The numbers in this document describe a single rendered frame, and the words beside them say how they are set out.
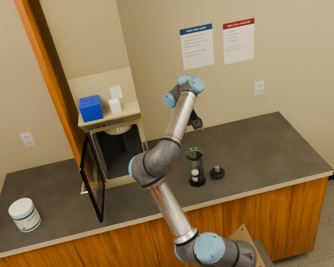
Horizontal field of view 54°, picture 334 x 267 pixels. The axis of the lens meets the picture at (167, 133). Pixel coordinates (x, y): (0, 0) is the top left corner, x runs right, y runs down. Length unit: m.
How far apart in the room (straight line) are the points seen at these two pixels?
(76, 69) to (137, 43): 0.56
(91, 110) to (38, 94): 0.66
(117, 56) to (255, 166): 1.08
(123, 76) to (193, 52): 0.65
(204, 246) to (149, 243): 0.81
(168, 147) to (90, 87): 0.63
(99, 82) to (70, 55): 0.19
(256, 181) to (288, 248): 0.77
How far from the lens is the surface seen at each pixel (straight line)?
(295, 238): 2.60
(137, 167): 1.36
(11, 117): 2.38
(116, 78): 1.72
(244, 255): 1.47
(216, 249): 1.36
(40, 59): 1.60
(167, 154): 1.28
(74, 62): 1.68
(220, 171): 2.05
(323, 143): 3.15
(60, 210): 2.14
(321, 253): 2.95
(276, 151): 2.26
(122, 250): 2.16
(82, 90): 1.74
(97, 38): 1.64
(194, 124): 1.68
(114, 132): 1.90
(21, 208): 2.04
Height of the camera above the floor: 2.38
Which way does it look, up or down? 35 degrees down
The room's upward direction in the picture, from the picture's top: 10 degrees counter-clockwise
